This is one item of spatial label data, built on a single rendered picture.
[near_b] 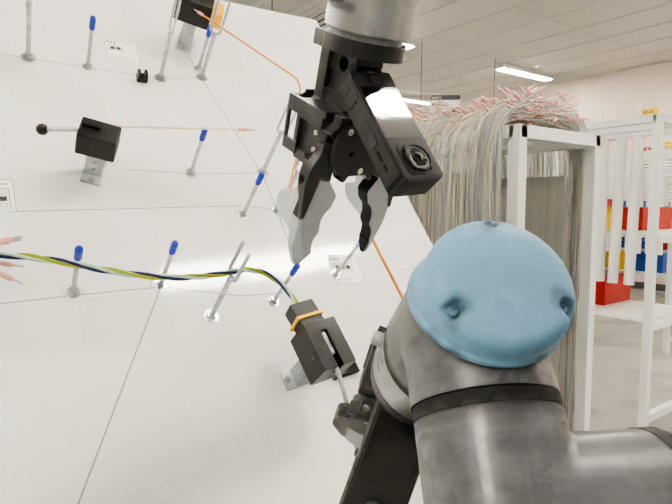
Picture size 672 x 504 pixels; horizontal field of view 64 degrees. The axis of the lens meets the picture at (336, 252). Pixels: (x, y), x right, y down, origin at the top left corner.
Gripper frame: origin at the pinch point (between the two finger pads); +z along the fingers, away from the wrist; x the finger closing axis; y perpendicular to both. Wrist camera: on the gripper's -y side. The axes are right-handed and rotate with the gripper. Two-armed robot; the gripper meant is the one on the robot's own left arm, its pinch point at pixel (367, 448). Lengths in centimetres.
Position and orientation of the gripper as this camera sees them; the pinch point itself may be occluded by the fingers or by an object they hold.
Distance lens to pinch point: 58.4
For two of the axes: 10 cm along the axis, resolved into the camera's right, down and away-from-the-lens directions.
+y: 3.2, -8.1, 5.0
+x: -9.4, -3.3, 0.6
